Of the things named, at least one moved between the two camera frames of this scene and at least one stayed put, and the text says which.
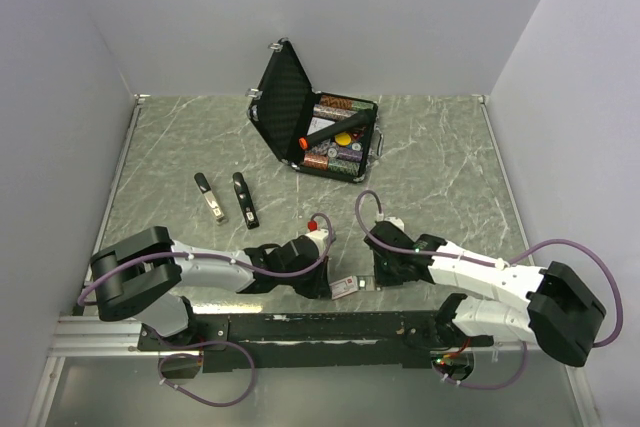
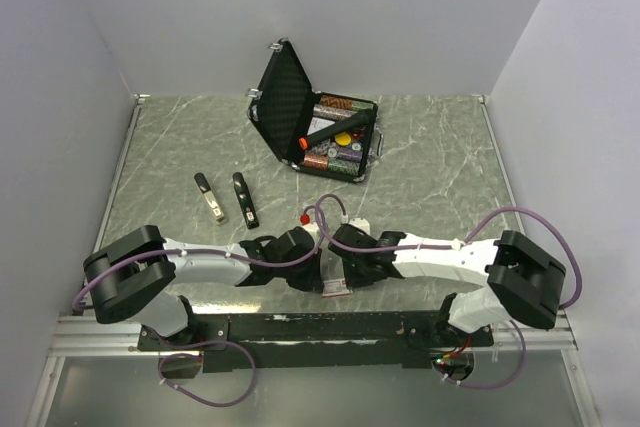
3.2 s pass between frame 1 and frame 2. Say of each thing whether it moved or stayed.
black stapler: stayed
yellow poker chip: stayed
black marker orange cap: stayed
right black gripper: moved
